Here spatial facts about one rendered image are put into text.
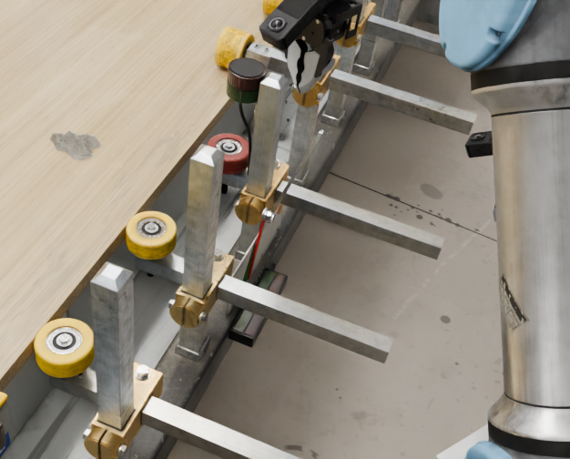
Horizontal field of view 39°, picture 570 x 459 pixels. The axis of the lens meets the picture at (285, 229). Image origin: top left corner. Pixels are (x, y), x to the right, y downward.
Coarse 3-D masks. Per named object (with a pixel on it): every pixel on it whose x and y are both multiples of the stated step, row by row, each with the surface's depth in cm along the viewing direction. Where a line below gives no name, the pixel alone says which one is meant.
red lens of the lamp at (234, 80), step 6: (264, 66) 128; (228, 72) 126; (264, 72) 126; (228, 78) 127; (234, 78) 125; (240, 78) 125; (246, 78) 125; (252, 78) 125; (258, 78) 125; (234, 84) 126; (240, 84) 125; (246, 84) 125; (252, 84) 125; (258, 84) 126
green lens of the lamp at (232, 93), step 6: (228, 84) 127; (228, 90) 128; (234, 90) 127; (240, 90) 126; (258, 90) 127; (228, 96) 128; (234, 96) 127; (240, 96) 127; (246, 96) 127; (252, 96) 127; (258, 96) 128; (240, 102) 128; (246, 102) 128; (252, 102) 128
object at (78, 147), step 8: (56, 136) 139; (64, 136) 139; (72, 136) 138; (80, 136) 140; (88, 136) 139; (56, 144) 138; (64, 144) 137; (72, 144) 139; (80, 144) 137; (88, 144) 139; (96, 144) 139; (72, 152) 137; (80, 152) 137; (88, 152) 138
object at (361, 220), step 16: (224, 176) 146; (240, 176) 145; (288, 192) 144; (304, 192) 144; (304, 208) 144; (320, 208) 143; (336, 208) 143; (352, 208) 143; (352, 224) 143; (368, 224) 141; (384, 224) 141; (400, 224) 142; (384, 240) 142; (400, 240) 141; (416, 240) 140; (432, 240) 140; (432, 256) 140
